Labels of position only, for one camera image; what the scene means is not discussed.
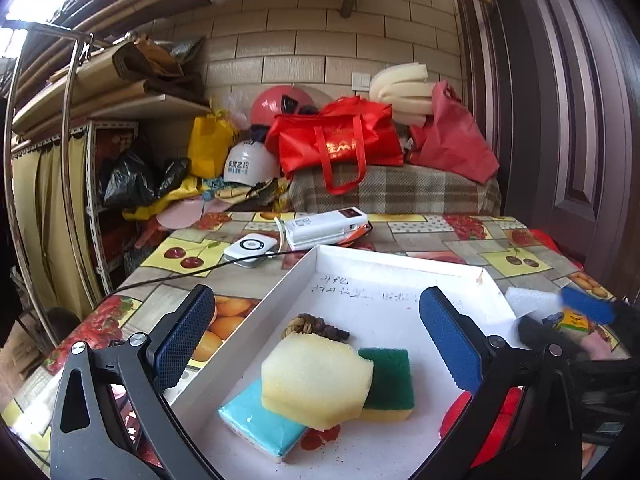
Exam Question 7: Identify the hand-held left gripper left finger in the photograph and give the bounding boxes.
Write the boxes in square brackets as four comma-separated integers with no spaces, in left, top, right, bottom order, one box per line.
[49,284,217,480]

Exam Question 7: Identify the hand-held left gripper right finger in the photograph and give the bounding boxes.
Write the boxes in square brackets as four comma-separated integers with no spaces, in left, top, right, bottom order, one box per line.
[419,286,586,480]

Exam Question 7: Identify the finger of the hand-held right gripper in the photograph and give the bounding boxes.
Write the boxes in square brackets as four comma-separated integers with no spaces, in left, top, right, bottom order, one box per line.
[517,316,593,361]
[561,286,617,327]

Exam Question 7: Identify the yellow green packet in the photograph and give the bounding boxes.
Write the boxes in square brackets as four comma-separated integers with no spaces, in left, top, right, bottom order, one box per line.
[555,310,601,336]

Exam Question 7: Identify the green yellow scouring sponge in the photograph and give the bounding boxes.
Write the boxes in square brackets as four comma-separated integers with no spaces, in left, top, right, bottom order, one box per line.
[357,347,415,422]

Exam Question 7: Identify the white shallow box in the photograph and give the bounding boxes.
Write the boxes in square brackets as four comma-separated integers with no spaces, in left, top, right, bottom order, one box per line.
[170,244,518,480]

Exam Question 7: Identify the teal tissue packet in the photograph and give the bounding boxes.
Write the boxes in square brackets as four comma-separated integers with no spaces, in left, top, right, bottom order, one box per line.
[218,377,308,461]

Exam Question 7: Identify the brown knotted rope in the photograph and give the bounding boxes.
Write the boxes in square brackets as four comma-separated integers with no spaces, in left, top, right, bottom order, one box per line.
[282,312,351,343]

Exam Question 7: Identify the pale yellow foam sponge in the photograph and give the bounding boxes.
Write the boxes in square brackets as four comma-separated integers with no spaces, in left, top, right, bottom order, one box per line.
[261,340,375,431]

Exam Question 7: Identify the red round object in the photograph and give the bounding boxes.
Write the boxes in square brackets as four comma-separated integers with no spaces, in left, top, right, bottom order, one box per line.
[440,390,523,466]

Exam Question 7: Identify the red printed flat bag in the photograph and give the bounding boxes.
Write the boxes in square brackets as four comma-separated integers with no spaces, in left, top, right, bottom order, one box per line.
[527,229,583,268]

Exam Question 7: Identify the white round-dial device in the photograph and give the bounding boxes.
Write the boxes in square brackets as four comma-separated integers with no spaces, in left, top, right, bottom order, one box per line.
[223,234,278,264]

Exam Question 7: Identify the yellow cloth pile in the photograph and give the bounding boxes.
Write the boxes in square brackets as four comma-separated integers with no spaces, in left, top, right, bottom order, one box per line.
[122,175,291,221]

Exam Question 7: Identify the brown plaid cloth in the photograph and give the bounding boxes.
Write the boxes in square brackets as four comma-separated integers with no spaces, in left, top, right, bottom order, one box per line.
[289,162,502,216]

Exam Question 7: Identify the black plastic bag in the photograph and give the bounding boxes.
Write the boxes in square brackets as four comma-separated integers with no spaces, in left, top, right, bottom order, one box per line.
[98,150,191,208]

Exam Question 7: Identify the metal storage rack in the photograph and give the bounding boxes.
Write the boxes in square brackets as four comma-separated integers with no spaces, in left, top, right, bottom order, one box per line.
[10,92,213,306]

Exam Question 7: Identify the white helmet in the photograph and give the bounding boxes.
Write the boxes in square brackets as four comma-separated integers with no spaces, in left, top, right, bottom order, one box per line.
[223,137,282,187]

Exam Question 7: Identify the red plastic bag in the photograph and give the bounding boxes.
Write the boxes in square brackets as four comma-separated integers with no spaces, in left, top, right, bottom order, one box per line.
[407,81,501,184]

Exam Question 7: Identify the purple panelled door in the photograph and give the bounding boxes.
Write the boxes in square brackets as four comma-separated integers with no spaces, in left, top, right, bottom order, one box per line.
[450,0,640,301]

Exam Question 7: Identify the yellow bag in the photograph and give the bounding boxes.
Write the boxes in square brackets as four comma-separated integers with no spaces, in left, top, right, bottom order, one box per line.
[187,110,240,178]

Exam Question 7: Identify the pink helmet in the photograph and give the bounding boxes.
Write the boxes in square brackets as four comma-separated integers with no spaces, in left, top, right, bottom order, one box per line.
[249,85,333,128]

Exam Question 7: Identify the white foam roll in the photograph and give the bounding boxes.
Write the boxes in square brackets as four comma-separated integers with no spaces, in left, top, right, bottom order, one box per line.
[369,64,436,126]

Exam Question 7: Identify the brown cardboard pieces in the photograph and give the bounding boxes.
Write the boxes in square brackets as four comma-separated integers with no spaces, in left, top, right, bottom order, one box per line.
[112,35,206,96]

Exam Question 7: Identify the black cable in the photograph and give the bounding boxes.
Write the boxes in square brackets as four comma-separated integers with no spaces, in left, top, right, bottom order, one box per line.
[100,247,311,301]

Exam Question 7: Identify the red tote bag with handles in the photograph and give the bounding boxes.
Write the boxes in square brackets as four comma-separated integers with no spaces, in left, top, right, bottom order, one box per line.
[265,96,405,196]

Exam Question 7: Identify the chrome tube frame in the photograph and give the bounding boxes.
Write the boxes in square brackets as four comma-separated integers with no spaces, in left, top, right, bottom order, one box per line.
[0,30,96,346]

